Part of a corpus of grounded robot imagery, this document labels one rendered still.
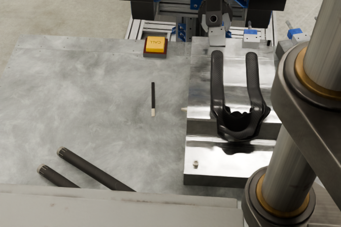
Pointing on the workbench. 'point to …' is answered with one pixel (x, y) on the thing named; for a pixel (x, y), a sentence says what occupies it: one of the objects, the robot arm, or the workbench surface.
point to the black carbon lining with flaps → (224, 125)
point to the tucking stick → (152, 99)
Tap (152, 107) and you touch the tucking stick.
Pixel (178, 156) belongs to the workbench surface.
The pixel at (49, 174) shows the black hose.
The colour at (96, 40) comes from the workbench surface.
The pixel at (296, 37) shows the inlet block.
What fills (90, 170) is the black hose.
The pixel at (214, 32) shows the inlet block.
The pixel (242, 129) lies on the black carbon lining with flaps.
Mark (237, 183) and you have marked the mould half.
